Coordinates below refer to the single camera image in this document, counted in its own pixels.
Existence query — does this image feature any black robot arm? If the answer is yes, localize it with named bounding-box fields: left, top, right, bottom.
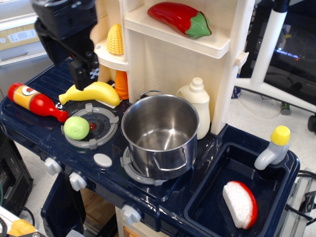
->
left=31, top=0, right=99, bottom=90

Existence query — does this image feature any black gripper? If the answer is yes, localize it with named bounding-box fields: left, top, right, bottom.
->
left=68, top=51, right=99, bottom=90

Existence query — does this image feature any stainless steel pot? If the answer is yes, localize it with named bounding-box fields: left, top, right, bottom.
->
left=121, top=90, right=199, bottom=180

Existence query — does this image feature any orange toy carrot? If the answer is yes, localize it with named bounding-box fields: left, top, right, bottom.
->
left=115, top=70, right=129, bottom=100

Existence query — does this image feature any grey left burner ring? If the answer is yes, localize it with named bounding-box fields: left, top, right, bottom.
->
left=61, top=103, right=120, bottom=150

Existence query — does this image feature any grey left stove knob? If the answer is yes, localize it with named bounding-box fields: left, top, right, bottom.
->
left=44, top=158, right=62, bottom=176

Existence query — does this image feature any white stand frame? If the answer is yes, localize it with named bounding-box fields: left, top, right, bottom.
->
left=235, top=0, right=316, bottom=113

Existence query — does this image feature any red toy ketchup bottle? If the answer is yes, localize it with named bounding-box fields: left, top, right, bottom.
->
left=7, top=82, right=69, bottom=122

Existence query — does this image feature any red white toy sushi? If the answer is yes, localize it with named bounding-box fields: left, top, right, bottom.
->
left=222, top=181, right=258, bottom=230

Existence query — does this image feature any grey right burner ring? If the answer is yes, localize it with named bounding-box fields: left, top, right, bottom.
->
left=120, top=146, right=168, bottom=186

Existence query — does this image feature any grey yellow toy faucet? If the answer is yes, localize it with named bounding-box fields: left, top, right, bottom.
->
left=254, top=125, right=290, bottom=170

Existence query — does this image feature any grey stove knob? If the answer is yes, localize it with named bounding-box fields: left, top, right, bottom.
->
left=121, top=205, right=141, bottom=225
left=44, top=158, right=62, bottom=176
left=69, top=172, right=87, bottom=192

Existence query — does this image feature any grey burner ring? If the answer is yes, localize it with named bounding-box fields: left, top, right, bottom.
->
left=120, top=146, right=168, bottom=186
left=61, top=103, right=120, bottom=150

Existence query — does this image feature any grey appliance with panel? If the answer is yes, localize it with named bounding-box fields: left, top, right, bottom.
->
left=0, top=0, right=52, bottom=99

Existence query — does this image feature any green toy apple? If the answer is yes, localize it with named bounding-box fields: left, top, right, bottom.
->
left=63, top=116, right=90, bottom=140

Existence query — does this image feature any yellow toy banana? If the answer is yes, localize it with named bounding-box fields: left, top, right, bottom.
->
left=59, top=81, right=120, bottom=106

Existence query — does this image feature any black computer case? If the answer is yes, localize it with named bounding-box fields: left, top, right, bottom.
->
left=0, top=132, right=33, bottom=215

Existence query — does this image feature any yellow toy corn cob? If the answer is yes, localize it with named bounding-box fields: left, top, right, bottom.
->
left=107, top=24, right=124, bottom=55

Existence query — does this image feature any navy toy sink basin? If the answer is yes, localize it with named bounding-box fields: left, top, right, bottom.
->
left=184, top=143, right=300, bottom=237

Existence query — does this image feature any grey right stove knob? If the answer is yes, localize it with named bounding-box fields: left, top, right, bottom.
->
left=121, top=205, right=141, bottom=225

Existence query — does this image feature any cream toy detergent bottle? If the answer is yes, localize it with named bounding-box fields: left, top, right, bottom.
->
left=176, top=77, right=211, bottom=140

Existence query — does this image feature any cream toy kitchen shelf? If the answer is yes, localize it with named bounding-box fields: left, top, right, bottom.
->
left=90, top=0, right=254, bottom=135

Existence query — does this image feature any grey middle stove knob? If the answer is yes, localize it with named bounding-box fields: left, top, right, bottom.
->
left=69, top=172, right=87, bottom=192

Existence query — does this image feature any grey round button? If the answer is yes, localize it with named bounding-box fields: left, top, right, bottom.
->
left=93, top=153, right=113, bottom=168

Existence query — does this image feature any red toy chili pepper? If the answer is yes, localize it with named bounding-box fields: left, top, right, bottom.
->
left=147, top=2, right=212, bottom=39

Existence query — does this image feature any navy toy kitchen counter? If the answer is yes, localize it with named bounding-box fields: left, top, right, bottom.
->
left=0, top=58, right=301, bottom=237

